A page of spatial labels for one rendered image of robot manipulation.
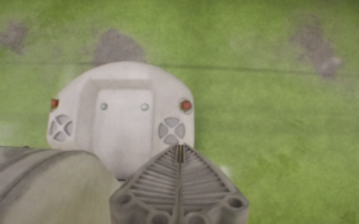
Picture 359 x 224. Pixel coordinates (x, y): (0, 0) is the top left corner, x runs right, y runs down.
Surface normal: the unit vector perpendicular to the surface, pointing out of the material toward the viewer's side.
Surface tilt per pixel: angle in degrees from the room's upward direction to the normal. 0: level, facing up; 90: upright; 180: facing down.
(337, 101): 0
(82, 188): 90
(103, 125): 0
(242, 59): 0
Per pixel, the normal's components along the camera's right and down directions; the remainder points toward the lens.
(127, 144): -0.02, -0.13
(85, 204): 1.00, 0.02
